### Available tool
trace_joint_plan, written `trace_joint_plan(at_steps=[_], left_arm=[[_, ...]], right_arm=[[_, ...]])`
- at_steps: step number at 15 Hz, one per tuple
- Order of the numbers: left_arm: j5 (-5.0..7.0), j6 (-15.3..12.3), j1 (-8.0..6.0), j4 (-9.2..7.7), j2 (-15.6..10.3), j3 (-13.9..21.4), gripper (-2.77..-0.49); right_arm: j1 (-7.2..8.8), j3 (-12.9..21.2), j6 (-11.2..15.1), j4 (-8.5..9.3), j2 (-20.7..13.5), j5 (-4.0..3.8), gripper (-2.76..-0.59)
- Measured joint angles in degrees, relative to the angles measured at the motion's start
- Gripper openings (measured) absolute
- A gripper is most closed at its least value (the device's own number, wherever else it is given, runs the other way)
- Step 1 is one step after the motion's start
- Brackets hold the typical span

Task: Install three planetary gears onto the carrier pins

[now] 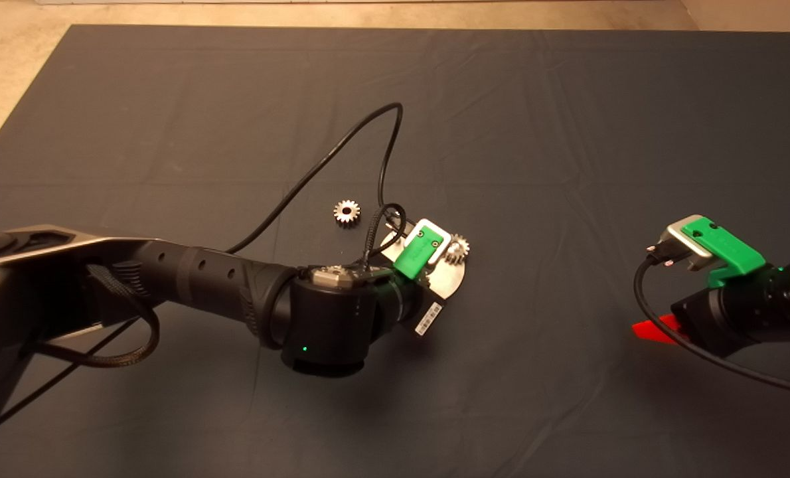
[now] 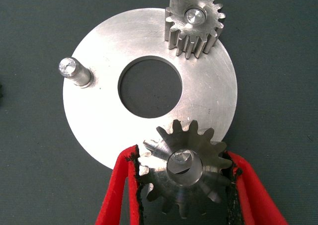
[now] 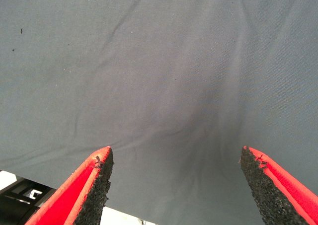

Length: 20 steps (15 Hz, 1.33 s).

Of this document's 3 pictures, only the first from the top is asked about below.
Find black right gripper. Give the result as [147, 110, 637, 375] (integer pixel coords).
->
[631, 262, 790, 359]

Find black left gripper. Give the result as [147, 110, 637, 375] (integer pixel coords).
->
[385, 274, 447, 337]

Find steel planetary gear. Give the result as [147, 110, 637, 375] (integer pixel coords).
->
[333, 199, 361, 228]
[445, 234, 471, 265]

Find round metal carrier plate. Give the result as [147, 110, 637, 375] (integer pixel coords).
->
[382, 229, 465, 299]

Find dark grey table cloth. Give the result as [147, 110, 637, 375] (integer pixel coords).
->
[0, 25, 790, 478]

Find green left camera mount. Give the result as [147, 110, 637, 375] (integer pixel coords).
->
[393, 224, 444, 279]

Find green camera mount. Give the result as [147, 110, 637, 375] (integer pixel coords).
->
[393, 224, 444, 279]
[680, 214, 766, 288]

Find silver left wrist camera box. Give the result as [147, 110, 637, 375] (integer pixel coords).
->
[405, 218, 453, 263]

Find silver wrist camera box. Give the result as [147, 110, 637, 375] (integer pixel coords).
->
[405, 218, 453, 263]
[661, 216, 714, 272]

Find black right camera cable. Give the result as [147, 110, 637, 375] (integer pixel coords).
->
[633, 244, 790, 398]

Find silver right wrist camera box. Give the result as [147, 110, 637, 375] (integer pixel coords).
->
[661, 216, 714, 272]

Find green right camera mount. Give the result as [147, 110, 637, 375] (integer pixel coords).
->
[680, 214, 766, 288]

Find braided black arm hose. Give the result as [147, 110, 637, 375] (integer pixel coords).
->
[37, 264, 161, 368]

